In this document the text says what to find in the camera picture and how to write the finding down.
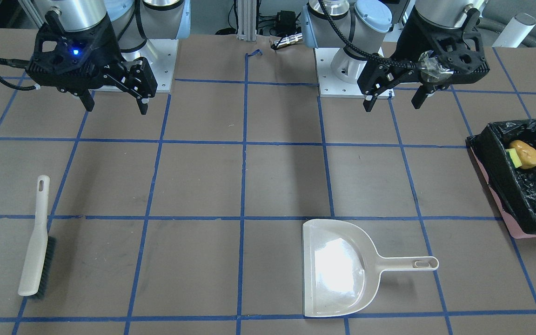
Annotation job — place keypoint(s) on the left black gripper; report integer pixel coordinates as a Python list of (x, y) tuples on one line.
[(411, 43)]

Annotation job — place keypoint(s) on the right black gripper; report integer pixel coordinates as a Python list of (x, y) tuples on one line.
[(106, 45)]

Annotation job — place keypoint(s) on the yellow sponge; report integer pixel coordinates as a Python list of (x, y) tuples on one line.
[(514, 158)]

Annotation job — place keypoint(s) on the brown potato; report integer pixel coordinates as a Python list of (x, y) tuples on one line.
[(525, 153)]

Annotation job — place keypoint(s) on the beige plastic dustpan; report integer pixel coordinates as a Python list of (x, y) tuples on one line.
[(342, 268)]

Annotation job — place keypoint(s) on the beige hand brush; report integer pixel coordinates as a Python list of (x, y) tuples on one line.
[(41, 246)]

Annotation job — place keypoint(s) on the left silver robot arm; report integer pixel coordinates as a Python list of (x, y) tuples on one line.
[(360, 27)]

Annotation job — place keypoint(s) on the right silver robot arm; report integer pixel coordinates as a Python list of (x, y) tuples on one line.
[(134, 21)]

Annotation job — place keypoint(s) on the pink bin with black bag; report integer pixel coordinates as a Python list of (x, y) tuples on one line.
[(514, 190)]

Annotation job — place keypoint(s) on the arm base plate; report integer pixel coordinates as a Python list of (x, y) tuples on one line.
[(338, 73), (161, 57)]

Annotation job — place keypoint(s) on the aluminium frame post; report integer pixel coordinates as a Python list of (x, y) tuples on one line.
[(246, 20)]

